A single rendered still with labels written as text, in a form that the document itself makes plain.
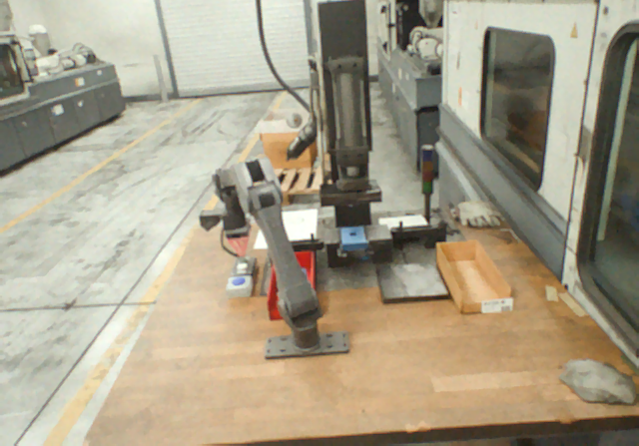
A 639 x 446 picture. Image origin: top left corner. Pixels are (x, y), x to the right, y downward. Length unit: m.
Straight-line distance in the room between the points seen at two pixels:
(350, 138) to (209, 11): 9.61
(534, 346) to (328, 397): 0.47
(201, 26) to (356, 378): 10.13
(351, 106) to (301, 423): 0.78
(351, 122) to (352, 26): 0.25
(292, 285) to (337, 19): 0.71
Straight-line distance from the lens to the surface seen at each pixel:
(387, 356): 1.12
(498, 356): 1.15
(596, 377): 1.12
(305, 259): 1.43
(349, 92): 1.27
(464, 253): 1.45
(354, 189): 1.32
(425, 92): 4.41
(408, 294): 1.28
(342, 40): 1.34
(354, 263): 1.46
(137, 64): 11.49
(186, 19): 10.95
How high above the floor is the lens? 1.64
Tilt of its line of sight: 23 degrees down
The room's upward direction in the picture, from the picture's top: 6 degrees counter-clockwise
